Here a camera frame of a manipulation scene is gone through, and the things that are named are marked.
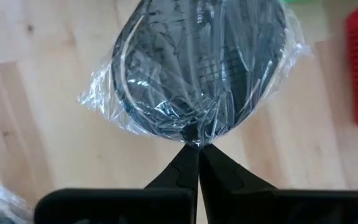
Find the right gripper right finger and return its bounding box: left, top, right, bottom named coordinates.
left=198, top=144, right=358, bottom=224

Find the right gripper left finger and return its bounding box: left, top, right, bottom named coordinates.
left=34, top=144, right=200, bottom=224

